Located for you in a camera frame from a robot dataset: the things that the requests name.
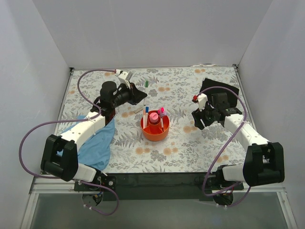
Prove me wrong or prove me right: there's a blue capped marker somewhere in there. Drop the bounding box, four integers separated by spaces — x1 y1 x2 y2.
144 106 149 126

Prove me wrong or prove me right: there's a green capped marker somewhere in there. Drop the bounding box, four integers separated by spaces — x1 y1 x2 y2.
143 80 149 106

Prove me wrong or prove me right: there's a pink capped glue bottle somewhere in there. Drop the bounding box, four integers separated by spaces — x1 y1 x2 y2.
149 112 160 125

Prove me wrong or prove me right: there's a silver pen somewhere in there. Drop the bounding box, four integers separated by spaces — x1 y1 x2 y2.
160 116 164 132

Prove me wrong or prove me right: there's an orange round divided organizer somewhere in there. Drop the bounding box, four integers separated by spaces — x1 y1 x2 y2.
140 116 170 142

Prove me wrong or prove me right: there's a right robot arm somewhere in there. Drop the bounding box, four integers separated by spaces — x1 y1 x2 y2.
192 93 285 190

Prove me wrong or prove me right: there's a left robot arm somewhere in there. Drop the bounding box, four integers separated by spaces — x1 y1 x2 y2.
41 81 147 191

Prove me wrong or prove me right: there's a black folded cloth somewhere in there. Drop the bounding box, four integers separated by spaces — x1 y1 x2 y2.
199 78 240 108

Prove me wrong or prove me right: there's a light blue cloth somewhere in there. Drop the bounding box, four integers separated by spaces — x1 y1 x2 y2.
57 115 115 171

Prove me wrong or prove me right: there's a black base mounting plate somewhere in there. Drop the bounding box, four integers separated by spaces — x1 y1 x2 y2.
73 173 244 201

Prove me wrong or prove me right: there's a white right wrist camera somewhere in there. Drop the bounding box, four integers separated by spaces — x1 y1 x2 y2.
193 93 208 111

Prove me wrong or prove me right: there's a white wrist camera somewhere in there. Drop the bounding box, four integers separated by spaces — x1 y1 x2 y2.
193 93 208 111
116 69 133 88

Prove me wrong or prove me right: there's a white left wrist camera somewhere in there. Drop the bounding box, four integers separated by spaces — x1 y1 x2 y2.
116 69 133 88

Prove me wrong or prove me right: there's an aluminium front rail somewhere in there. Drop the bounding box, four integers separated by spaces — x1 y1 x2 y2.
30 173 286 194

